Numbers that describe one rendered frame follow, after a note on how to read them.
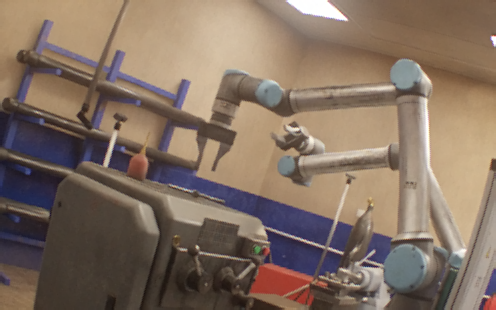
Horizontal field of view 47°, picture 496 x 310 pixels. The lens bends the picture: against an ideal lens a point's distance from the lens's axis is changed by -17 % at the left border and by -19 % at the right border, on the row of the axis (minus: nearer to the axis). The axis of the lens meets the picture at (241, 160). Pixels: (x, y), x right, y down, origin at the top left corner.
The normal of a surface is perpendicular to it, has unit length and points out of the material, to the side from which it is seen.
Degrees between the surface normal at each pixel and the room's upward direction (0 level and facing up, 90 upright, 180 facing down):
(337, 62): 90
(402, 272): 95
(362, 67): 90
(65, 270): 90
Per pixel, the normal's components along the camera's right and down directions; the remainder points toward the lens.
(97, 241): -0.55, -0.20
